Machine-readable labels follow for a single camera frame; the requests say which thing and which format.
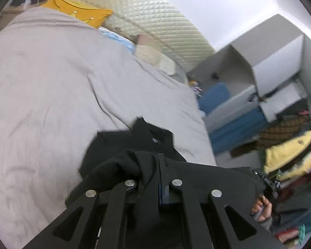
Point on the grey bed duvet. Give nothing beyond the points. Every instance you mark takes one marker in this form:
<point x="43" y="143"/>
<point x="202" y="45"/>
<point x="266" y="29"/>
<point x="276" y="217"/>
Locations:
<point x="61" y="82"/>

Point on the blue curtain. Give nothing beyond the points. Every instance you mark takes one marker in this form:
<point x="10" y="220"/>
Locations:
<point x="237" y="131"/>

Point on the yellow pillow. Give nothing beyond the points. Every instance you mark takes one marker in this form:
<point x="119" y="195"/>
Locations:
<point x="86" y="13"/>

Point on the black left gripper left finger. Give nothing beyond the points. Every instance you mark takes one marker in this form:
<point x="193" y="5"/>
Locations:
<point x="95" y="220"/>

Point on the brown checked scarf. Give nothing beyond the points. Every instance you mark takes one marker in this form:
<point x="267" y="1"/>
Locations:
<point x="275" y="134"/>

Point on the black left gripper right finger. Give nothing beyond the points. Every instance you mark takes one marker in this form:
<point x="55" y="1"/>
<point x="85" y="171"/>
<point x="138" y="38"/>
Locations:
<point x="212" y="204"/>

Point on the beige pillow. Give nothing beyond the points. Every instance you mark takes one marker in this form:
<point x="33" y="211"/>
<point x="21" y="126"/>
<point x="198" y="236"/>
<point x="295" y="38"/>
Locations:
<point x="147" y="50"/>

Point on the cream quilted headboard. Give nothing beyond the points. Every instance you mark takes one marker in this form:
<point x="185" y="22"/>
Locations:
<point x="176" y="36"/>

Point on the cream flat pillow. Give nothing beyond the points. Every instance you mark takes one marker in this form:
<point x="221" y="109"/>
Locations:
<point x="166" y="65"/>

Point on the person's right hand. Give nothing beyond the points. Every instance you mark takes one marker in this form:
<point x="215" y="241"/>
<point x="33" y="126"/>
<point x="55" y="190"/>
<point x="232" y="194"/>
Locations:
<point x="262" y="209"/>

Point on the pile of folded clothes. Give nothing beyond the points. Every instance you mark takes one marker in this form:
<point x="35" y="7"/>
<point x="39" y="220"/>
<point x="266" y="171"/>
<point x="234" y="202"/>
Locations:
<point x="288" y="168"/>

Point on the black puffer jacket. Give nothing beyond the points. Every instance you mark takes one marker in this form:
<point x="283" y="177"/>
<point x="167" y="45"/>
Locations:
<point x="115" y="157"/>

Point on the white wardrobe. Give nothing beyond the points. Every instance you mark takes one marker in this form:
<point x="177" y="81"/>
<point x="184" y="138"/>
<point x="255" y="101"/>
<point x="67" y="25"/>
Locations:
<point x="267" y="67"/>

